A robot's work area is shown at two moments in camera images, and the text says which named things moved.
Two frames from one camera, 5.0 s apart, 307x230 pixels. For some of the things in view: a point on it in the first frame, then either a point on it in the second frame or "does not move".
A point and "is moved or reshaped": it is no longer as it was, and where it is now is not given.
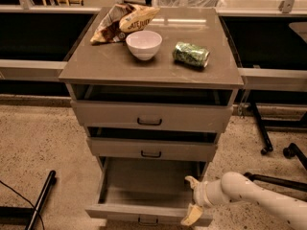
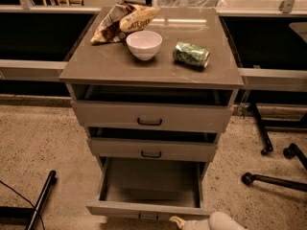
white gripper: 200,194 -> 191,225
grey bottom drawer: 148,191 is moved or reshaped
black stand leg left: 51,181 does not move
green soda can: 191,54 does not move
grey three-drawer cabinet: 151,87 does not move
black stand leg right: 268,145 does not move
